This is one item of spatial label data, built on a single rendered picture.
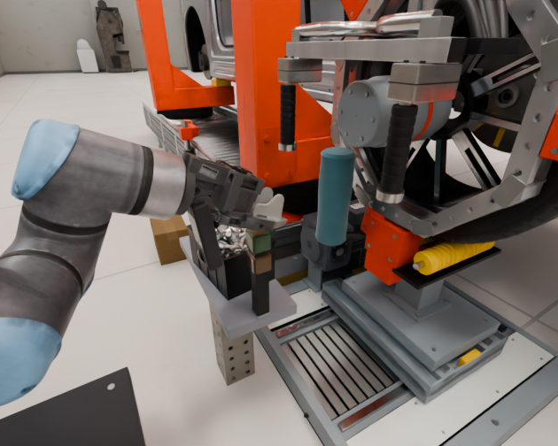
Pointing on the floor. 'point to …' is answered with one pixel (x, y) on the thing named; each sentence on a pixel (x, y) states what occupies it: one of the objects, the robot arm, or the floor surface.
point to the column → (233, 353)
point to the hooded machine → (87, 57)
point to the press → (108, 26)
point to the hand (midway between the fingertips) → (279, 223)
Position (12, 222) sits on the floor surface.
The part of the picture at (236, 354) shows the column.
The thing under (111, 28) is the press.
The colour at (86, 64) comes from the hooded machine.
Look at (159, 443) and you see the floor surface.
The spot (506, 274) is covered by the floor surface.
